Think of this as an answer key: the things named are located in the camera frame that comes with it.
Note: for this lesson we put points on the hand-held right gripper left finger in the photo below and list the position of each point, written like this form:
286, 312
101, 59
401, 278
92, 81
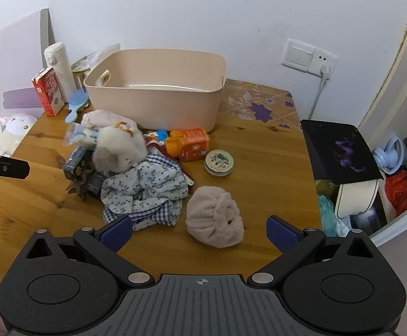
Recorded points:
117, 234

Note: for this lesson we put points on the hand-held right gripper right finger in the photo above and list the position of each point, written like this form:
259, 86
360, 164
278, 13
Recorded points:
281, 234

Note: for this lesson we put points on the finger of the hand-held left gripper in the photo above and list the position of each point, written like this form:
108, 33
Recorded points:
12, 169

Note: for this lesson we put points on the blue floral cloth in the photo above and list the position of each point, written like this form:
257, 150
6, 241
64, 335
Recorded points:
144, 185

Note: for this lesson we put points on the clear bread packet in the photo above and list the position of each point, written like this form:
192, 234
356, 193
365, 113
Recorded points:
81, 136

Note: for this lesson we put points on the white fluffy plush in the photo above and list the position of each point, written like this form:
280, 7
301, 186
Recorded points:
119, 147

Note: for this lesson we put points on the round metal tin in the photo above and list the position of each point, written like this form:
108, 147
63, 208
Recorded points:
219, 162

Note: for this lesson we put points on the small red item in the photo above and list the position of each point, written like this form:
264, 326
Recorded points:
154, 146

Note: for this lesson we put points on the beige plastic storage basket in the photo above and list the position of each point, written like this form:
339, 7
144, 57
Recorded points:
154, 105

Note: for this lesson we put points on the white bunny plush toy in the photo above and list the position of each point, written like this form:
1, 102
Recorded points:
16, 126

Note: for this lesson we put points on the green plastic bag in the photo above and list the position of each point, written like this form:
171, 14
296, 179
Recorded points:
326, 213

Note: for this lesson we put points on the purple folder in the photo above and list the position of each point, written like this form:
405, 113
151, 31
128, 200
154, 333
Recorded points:
19, 98

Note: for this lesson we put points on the pink fluffy towel cap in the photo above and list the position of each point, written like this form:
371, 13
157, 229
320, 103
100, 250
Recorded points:
210, 217

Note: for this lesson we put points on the white round bin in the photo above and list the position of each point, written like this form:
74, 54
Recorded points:
354, 199

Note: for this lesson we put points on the red and white carton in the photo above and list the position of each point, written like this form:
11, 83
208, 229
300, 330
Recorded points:
47, 92

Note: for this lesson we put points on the blue hairbrush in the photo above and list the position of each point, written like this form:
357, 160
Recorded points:
77, 99

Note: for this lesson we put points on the black flat board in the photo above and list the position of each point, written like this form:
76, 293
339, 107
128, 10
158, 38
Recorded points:
340, 150

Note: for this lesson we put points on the blue snack packet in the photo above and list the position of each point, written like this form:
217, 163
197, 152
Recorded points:
158, 135

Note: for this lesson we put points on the white thermos bottle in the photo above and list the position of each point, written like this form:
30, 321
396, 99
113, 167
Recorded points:
60, 70

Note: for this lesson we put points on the gold tissue box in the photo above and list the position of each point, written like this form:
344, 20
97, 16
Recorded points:
79, 78

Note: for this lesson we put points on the lavender canvas board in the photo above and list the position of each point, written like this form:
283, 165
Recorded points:
10, 52

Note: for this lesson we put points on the red plastic bag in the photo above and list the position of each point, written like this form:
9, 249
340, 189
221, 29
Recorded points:
401, 190

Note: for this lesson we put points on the floral patterned table mat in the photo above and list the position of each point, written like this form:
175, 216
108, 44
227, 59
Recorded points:
256, 105

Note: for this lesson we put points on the light blue headphones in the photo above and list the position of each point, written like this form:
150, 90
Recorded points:
389, 155

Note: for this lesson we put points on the soft pack of tissues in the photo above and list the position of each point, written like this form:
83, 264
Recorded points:
95, 54

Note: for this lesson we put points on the white wall switch socket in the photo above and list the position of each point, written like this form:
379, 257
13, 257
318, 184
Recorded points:
296, 56

